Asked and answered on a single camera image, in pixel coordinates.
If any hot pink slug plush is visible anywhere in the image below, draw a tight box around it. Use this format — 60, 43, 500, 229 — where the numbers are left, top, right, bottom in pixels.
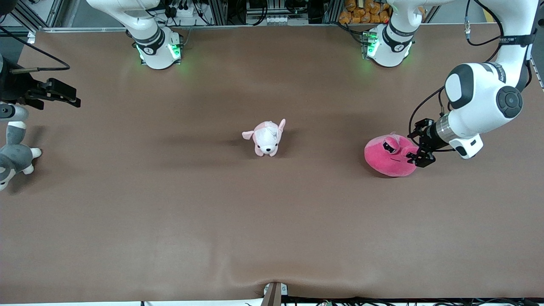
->
364, 132, 421, 178

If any grey and white husky plush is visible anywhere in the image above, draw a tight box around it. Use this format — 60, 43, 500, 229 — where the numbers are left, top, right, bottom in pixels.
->
0, 122, 43, 191

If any white power strip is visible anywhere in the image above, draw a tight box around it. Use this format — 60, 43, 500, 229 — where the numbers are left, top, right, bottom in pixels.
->
167, 0, 197, 18

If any pink and white dog plush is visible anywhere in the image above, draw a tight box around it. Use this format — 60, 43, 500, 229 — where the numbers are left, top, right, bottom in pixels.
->
242, 119, 286, 157

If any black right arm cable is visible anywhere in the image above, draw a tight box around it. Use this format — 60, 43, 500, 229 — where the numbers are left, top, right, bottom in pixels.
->
0, 26, 71, 74

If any aluminium frame post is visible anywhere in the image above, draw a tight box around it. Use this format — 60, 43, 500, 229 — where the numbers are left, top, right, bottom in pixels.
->
207, 0, 229, 26
6, 0, 60, 31
529, 54, 544, 91

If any metal table edge bracket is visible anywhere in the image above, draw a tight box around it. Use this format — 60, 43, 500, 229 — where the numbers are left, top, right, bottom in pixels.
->
263, 282, 288, 306

